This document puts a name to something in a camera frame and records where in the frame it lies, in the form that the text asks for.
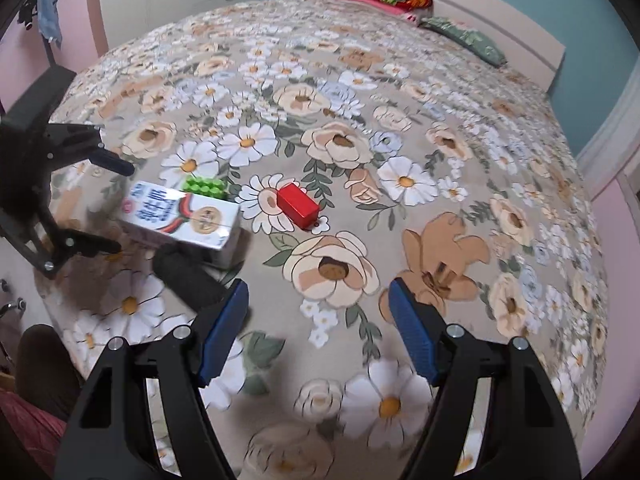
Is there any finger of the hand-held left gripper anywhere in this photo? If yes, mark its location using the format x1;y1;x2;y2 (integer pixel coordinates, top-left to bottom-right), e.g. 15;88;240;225
0;207;122;280
45;122;136;177

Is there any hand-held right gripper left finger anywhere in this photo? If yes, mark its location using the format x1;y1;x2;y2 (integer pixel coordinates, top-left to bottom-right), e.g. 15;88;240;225
52;279;250;480

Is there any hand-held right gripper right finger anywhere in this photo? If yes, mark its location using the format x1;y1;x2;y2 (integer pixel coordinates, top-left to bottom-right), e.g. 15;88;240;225
389;279;583;480

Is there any white milk carton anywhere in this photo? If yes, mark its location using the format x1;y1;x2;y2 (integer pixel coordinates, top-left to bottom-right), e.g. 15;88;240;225
118;180;242;267

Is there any black cylinder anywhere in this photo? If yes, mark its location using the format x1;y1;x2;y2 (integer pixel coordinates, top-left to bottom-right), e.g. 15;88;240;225
152;243;231;313

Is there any green bumpy pack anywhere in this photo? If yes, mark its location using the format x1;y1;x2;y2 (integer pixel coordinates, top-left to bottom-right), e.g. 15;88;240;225
181;176;228;200

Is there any blue hanging cloth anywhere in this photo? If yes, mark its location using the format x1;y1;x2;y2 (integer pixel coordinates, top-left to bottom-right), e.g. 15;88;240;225
37;0;63;51

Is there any floral bedsheet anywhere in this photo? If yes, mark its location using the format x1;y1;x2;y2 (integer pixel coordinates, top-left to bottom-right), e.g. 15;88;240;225
32;0;608;480

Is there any red box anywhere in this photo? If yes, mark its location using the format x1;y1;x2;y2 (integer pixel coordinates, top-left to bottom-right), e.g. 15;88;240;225
276;183;321;230

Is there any white wardrobe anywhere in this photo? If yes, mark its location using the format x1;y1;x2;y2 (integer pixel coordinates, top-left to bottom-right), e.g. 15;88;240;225
97;0;263;53

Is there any person's pink top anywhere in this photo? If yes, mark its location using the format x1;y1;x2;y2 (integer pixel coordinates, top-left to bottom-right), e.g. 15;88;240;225
0;390;68;478

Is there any white window trim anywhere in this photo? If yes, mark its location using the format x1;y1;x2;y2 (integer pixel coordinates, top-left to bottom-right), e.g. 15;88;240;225
575;77;640;201

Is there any green floral pillow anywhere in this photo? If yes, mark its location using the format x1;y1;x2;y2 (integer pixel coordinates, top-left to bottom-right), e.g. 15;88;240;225
419;16;507;67

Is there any pink folded cloth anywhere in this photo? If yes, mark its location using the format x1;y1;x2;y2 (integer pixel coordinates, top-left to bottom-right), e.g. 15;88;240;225
327;0;421;23

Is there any white bed headboard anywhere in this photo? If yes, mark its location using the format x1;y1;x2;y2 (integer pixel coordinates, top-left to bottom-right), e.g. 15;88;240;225
337;0;567;88

